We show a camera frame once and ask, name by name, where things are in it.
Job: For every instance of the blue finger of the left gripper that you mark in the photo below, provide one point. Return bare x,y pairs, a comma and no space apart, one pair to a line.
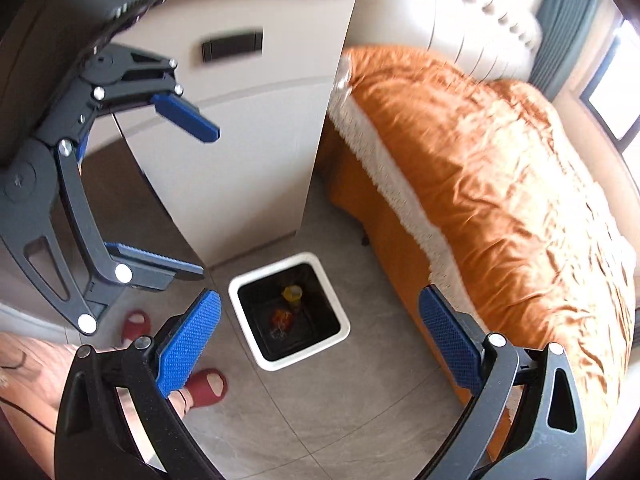
124,78

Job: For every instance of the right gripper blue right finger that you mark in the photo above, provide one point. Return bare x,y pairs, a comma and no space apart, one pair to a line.
547,436

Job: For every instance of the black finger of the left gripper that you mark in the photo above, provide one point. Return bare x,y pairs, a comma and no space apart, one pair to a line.
38,177

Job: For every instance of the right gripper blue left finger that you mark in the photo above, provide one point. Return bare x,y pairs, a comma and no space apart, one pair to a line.
93,439

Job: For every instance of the white square trash bin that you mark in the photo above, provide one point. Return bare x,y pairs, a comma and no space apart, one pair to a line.
320,322

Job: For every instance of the person's bare leg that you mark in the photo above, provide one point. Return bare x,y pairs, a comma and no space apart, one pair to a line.
33,376

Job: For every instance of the red slipper near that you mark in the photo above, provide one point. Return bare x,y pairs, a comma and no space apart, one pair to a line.
206,388

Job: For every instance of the red slipper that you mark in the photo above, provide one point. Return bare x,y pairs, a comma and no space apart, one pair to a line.
206,388
137,323

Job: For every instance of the red slipper far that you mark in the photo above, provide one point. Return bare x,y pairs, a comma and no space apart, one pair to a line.
137,323

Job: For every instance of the white desk side panel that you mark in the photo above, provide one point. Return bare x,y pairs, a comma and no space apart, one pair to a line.
262,71

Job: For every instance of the orange bed blanket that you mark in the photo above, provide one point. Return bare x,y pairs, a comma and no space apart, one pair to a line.
539,252

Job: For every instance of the white fringed blanket edge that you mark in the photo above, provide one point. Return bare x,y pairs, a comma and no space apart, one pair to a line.
363,140

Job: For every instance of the dark framed window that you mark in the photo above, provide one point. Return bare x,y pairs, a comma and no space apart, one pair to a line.
612,94

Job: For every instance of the white padded headboard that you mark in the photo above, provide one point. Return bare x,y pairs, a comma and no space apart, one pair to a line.
487,39

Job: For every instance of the teal curtain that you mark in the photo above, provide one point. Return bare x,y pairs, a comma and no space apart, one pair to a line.
565,25

